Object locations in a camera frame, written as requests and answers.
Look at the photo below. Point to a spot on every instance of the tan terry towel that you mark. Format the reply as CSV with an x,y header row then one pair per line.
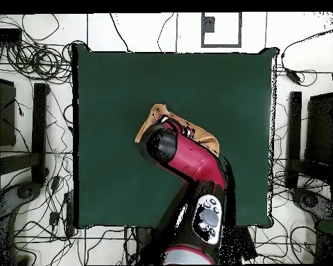
x,y
146,128

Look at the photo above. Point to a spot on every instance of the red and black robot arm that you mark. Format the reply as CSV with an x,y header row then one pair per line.
x,y
194,158

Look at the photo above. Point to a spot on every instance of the flat black box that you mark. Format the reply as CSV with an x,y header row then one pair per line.
x,y
5,35

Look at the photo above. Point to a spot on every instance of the dark green tablecloth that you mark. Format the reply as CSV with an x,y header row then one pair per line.
x,y
113,180

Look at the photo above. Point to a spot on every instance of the black power adapter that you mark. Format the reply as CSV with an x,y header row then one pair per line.
x,y
293,77

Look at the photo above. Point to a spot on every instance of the black cabinet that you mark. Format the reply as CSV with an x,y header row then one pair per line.
x,y
320,130
4,116

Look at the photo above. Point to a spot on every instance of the black power strip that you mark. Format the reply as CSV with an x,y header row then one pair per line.
x,y
69,213

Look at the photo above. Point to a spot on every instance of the grey stand base black knob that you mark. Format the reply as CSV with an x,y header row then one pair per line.
x,y
322,206
5,202

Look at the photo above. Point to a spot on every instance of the small black adapter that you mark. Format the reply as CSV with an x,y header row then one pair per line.
x,y
54,218

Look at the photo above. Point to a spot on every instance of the grey rectangular frame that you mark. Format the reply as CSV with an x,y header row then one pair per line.
x,y
221,45

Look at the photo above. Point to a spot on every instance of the black stand frame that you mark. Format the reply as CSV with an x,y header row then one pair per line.
x,y
39,133
295,124

